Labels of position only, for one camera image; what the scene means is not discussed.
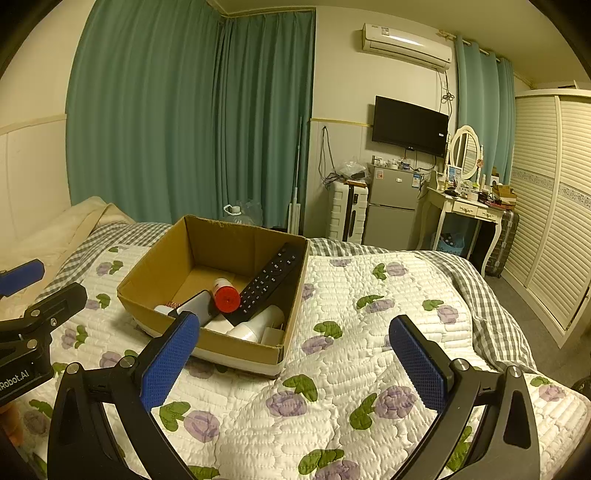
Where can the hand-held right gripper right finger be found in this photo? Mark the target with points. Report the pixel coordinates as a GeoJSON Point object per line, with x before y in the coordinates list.
{"type": "Point", "coordinates": [418, 364]}

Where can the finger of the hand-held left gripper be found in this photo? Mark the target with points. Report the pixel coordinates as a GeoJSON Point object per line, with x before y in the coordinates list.
{"type": "Point", "coordinates": [60, 302]}
{"type": "Point", "coordinates": [21, 277]}

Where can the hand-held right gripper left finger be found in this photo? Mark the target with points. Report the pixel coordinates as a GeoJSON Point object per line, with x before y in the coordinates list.
{"type": "Point", "coordinates": [168, 364]}

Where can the white box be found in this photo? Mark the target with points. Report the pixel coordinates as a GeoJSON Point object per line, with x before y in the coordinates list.
{"type": "Point", "coordinates": [162, 310]}

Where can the black power bank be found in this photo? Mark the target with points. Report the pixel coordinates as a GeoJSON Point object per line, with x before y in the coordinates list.
{"type": "Point", "coordinates": [198, 307]}

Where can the white bottle with red cap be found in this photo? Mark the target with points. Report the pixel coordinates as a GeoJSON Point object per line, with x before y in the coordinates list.
{"type": "Point", "coordinates": [225, 297]}

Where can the white plastic bottle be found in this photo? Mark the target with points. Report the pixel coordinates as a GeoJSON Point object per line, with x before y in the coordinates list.
{"type": "Point", "coordinates": [256, 323]}

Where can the white charger block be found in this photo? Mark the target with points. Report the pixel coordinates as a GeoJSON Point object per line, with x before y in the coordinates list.
{"type": "Point", "coordinates": [272, 336]}

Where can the brown cardboard box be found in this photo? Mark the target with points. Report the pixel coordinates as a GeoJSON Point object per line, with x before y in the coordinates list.
{"type": "Point", "coordinates": [198, 249]}

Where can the black remote control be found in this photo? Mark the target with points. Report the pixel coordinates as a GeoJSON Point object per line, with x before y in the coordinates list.
{"type": "Point", "coordinates": [270, 281]}

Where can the person's left hand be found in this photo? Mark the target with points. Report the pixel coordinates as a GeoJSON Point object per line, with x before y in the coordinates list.
{"type": "Point", "coordinates": [11, 429]}

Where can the white floral quilt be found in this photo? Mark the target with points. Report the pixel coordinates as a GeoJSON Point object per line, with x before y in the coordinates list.
{"type": "Point", "coordinates": [360, 360]}

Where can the cream blanket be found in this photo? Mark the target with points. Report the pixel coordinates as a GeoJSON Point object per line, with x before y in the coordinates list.
{"type": "Point", "coordinates": [60, 230]}

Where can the white padded headboard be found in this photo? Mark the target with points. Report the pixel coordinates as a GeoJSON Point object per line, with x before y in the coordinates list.
{"type": "Point", "coordinates": [34, 170]}

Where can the blue plastic basket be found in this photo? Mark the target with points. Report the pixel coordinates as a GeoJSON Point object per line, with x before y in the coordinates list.
{"type": "Point", "coordinates": [449, 244]}

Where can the dark checkered suitcase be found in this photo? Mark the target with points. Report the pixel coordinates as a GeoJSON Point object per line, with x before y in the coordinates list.
{"type": "Point", "coordinates": [504, 244]}

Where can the silver small fridge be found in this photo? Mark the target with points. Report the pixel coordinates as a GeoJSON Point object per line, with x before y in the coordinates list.
{"type": "Point", "coordinates": [391, 207]}

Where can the white dressing table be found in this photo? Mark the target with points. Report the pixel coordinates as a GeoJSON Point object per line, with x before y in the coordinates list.
{"type": "Point", "coordinates": [461, 205]}

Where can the clear water jug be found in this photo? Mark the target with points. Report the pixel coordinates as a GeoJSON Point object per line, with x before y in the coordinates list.
{"type": "Point", "coordinates": [242, 214]}

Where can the white ribbed suitcase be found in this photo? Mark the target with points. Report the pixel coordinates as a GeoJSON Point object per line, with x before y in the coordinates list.
{"type": "Point", "coordinates": [348, 212]}

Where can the white mop pole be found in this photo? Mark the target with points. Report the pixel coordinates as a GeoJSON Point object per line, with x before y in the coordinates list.
{"type": "Point", "coordinates": [295, 217]}

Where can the white louvered wardrobe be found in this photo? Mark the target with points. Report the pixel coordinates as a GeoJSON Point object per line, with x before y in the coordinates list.
{"type": "Point", "coordinates": [549, 221]}

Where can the clear plastic bag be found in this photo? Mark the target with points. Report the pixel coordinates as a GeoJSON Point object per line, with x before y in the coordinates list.
{"type": "Point", "coordinates": [351, 168]}

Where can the wide green curtain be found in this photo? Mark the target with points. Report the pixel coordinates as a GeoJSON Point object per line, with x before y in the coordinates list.
{"type": "Point", "coordinates": [161, 115]}

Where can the oval white vanity mirror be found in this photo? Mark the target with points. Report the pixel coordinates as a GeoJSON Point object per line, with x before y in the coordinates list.
{"type": "Point", "coordinates": [465, 152]}

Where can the narrow green curtain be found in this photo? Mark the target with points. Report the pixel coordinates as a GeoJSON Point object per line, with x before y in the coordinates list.
{"type": "Point", "coordinates": [485, 115]}

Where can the white air conditioner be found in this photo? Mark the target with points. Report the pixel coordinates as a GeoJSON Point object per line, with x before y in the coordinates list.
{"type": "Point", "coordinates": [406, 46]}

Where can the black wall television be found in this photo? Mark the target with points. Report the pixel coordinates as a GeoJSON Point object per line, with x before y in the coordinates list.
{"type": "Point", "coordinates": [408, 124]}

